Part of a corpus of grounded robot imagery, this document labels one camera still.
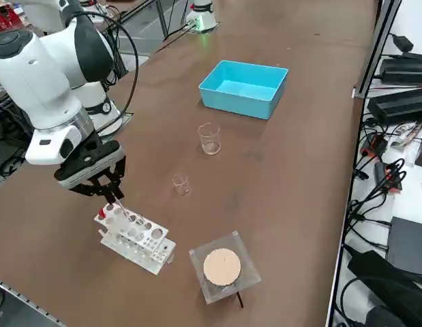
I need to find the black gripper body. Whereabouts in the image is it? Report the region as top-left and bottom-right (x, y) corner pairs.
(55, 135), (125, 190)

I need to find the clear glass rod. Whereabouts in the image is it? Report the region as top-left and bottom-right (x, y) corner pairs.
(113, 198), (130, 221)

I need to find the small glass beaker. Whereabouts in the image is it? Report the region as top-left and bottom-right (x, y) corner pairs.
(172, 172), (190, 197)

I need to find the white test-tube rack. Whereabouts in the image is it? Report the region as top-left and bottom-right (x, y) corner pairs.
(93, 200), (177, 275)

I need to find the large glass beaker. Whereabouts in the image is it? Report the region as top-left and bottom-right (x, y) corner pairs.
(196, 122), (222, 157)

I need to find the blue plastic bin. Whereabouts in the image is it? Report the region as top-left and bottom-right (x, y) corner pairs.
(198, 59), (289, 121)

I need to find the clear box with red parts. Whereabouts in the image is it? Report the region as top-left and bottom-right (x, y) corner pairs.
(0, 5), (22, 37)

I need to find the black and red device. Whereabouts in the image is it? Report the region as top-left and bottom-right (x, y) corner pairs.
(362, 134), (389, 157)

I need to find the black and orange device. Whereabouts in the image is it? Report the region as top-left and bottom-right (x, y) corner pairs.
(374, 161), (404, 193)

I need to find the long black power supply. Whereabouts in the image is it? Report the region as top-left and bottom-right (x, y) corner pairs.
(367, 88), (422, 125)
(380, 52), (422, 84)

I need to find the flat black box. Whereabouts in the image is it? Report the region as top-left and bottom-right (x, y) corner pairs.
(387, 216), (422, 273)

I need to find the small black power adapter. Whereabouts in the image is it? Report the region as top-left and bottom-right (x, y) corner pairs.
(391, 33), (415, 52)

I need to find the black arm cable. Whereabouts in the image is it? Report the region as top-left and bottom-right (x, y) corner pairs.
(65, 12), (139, 119)

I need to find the aluminium frame post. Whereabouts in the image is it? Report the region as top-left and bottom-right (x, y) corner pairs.
(352, 0), (402, 100)

